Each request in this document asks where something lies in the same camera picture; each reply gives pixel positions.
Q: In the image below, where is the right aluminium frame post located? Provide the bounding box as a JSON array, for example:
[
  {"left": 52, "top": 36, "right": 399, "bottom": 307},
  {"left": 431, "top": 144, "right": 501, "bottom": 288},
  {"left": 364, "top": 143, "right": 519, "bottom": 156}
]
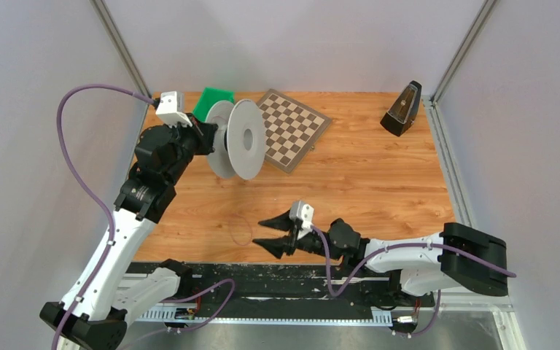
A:
[{"left": 430, "top": 0, "right": 499, "bottom": 104}]

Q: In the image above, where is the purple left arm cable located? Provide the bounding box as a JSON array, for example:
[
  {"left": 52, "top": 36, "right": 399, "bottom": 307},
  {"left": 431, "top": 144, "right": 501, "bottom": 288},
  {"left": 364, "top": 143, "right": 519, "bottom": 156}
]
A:
[{"left": 50, "top": 84, "right": 238, "bottom": 350}]

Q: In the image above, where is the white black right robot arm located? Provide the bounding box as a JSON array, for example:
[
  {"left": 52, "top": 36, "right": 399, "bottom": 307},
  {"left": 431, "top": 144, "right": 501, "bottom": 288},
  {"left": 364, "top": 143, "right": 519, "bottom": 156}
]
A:
[{"left": 253, "top": 210, "right": 517, "bottom": 305}]

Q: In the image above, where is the thin red wire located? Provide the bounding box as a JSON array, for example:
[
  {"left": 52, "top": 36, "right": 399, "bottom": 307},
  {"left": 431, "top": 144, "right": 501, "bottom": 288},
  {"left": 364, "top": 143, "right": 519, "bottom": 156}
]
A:
[{"left": 229, "top": 212, "right": 254, "bottom": 248}]

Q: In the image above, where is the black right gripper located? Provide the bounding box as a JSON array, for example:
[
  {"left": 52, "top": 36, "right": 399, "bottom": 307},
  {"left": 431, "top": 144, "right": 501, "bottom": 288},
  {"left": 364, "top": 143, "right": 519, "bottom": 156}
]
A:
[{"left": 254, "top": 209, "right": 342, "bottom": 262}]

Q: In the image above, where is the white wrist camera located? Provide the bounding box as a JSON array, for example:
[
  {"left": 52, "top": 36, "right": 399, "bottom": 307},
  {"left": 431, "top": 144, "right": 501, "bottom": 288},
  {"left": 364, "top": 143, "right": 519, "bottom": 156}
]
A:
[
  {"left": 289, "top": 200, "right": 314, "bottom": 241},
  {"left": 155, "top": 91, "right": 193, "bottom": 128}
]

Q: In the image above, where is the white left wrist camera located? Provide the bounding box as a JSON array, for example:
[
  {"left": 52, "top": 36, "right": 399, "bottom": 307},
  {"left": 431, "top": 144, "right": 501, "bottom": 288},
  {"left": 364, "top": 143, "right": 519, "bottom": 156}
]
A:
[{"left": 155, "top": 91, "right": 193, "bottom": 128}]

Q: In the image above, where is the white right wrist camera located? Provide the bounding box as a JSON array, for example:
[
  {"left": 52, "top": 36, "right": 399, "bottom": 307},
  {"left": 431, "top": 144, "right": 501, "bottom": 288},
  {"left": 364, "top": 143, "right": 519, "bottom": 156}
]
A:
[{"left": 289, "top": 200, "right": 314, "bottom": 241}]

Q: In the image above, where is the wooden chessboard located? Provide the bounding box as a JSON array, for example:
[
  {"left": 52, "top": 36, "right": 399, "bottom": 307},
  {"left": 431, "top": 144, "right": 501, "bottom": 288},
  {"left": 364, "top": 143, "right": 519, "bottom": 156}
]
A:
[{"left": 257, "top": 89, "right": 332, "bottom": 174}]

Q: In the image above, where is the green plastic bin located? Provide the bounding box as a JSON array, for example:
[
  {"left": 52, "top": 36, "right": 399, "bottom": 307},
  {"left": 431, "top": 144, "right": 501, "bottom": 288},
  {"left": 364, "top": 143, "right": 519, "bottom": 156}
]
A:
[{"left": 192, "top": 87, "right": 235, "bottom": 122}]

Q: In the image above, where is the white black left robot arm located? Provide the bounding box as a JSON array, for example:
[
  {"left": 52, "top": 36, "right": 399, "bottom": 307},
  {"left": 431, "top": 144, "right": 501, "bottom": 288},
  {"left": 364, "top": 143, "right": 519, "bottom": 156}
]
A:
[{"left": 39, "top": 119, "right": 220, "bottom": 349}]

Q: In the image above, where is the black wooden metronome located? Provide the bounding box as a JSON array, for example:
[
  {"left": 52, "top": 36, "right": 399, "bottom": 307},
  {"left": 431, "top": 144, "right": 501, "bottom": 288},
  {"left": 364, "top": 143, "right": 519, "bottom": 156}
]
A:
[{"left": 380, "top": 80, "right": 422, "bottom": 137}]

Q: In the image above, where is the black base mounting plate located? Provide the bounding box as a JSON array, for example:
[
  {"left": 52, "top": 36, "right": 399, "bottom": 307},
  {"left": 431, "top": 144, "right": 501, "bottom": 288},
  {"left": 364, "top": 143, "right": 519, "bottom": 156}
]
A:
[{"left": 145, "top": 262, "right": 435, "bottom": 321}]

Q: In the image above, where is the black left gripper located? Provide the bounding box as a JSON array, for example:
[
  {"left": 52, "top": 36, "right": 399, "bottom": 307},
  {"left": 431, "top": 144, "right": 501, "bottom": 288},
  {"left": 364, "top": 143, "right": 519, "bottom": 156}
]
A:
[{"left": 164, "top": 112, "right": 218, "bottom": 185}]

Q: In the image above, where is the aluminium frame post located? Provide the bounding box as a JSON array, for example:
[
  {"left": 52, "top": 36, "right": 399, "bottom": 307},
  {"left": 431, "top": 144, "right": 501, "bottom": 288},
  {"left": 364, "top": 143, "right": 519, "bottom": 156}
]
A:
[
  {"left": 430, "top": 0, "right": 499, "bottom": 104},
  {"left": 90, "top": 0, "right": 152, "bottom": 97}
]

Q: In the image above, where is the left aluminium frame post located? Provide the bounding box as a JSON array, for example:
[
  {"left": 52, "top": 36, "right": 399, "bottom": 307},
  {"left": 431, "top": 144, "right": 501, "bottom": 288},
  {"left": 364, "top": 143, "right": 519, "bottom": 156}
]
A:
[{"left": 90, "top": 0, "right": 152, "bottom": 97}]

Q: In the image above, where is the slotted white cable duct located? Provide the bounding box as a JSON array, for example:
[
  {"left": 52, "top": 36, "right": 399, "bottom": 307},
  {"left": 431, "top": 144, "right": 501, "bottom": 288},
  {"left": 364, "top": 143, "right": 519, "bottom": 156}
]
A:
[{"left": 137, "top": 305, "right": 393, "bottom": 327}]

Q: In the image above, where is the white perforated cable spool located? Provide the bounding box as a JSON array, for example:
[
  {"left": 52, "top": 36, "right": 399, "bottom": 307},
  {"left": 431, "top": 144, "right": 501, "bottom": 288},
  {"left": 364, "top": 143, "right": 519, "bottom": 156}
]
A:
[{"left": 206, "top": 99, "right": 266, "bottom": 180}]

